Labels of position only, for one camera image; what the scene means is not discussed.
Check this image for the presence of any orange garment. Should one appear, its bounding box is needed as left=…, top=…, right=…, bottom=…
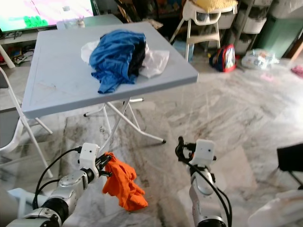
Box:
left=102, top=151, right=149, bottom=212

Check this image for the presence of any blue garment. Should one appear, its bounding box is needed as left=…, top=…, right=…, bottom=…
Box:
left=90, top=29, right=146, bottom=94

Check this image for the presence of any black garment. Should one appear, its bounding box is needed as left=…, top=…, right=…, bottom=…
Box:
left=130, top=40, right=146, bottom=79

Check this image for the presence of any grey folding table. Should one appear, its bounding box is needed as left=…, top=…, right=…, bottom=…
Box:
left=21, top=21, right=199, bottom=157

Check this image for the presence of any red and blue backpack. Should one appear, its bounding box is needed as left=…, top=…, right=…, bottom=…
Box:
left=208, top=44, right=237, bottom=73

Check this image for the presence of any grey folding chair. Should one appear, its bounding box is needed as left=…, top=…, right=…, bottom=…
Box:
left=0, top=45, right=53, bottom=154

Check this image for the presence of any black square box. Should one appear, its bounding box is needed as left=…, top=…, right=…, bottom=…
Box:
left=277, top=142, right=303, bottom=172

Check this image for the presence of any printed white plastic bag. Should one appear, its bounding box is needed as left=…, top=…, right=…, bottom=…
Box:
left=241, top=49, right=279, bottom=70

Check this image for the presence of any white sack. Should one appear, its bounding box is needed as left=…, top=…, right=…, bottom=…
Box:
left=249, top=189, right=303, bottom=227

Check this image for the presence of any white baby high chair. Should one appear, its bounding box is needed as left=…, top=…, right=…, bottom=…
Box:
left=170, top=0, right=237, bottom=55

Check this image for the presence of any pale green side table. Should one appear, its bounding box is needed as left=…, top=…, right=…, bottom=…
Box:
left=56, top=13, right=124, bottom=31

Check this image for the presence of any white storage drawer rack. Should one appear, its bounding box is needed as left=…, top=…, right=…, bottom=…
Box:
left=234, top=0, right=273, bottom=48

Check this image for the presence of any yellow knitted cushion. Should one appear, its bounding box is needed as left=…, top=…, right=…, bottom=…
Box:
left=196, top=0, right=238, bottom=12

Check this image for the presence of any green plastic bin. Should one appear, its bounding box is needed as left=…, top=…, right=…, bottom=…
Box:
left=255, top=0, right=303, bottom=60

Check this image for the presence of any flat screen television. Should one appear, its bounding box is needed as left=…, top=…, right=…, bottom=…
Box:
left=0, top=0, right=95, bottom=33

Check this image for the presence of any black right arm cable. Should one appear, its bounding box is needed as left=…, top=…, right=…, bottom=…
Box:
left=180, top=142, right=232, bottom=227

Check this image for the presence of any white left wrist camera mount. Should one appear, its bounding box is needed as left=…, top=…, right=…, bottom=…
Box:
left=80, top=142, right=100, bottom=171

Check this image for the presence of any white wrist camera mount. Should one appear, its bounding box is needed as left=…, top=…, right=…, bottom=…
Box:
left=80, top=142, right=100, bottom=171
left=193, top=139, right=216, bottom=167

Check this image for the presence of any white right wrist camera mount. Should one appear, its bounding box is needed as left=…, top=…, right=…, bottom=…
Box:
left=193, top=139, right=216, bottom=167

